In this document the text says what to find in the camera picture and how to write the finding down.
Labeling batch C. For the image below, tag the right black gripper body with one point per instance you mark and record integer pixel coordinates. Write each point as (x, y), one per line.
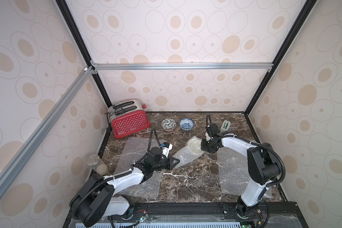
(206, 145)

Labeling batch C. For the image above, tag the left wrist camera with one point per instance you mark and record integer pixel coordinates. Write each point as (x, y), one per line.
(166, 148)

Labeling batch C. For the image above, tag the black frame post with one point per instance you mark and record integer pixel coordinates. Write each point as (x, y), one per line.
(292, 34)
(71, 24)

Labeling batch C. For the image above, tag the cream white bowl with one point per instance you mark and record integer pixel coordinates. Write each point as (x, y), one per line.
(195, 146)

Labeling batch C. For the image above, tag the left diagonal aluminium rail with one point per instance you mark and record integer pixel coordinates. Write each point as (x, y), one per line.
(18, 162)

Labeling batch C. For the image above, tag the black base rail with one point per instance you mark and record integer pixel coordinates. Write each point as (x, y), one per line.
(206, 215)

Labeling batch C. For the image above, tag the black right frame post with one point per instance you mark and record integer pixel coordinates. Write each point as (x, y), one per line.
(292, 34)

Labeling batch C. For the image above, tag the black white patterned bowl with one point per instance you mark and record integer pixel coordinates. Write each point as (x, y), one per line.
(168, 124)

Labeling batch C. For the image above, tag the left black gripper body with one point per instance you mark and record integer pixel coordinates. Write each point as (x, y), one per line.
(162, 165)

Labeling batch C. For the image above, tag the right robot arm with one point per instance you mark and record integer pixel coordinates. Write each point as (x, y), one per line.
(265, 166)

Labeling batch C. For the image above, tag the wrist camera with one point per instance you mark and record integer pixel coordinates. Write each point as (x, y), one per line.
(208, 138)
(166, 148)

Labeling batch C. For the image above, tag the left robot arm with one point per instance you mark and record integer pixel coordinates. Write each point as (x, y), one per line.
(96, 199)

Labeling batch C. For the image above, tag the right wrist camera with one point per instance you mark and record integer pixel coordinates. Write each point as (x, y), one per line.
(208, 138)

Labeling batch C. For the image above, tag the red silver toaster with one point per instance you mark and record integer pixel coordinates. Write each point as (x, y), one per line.
(127, 118)

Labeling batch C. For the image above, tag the horizontal aluminium rail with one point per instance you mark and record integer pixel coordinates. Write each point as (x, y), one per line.
(183, 66)

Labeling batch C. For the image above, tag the blue white patterned bowl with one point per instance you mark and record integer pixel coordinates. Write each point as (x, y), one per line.
(186, 124)

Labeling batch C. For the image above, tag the black left frame post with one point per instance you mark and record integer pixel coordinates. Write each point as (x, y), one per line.
(71, 24)

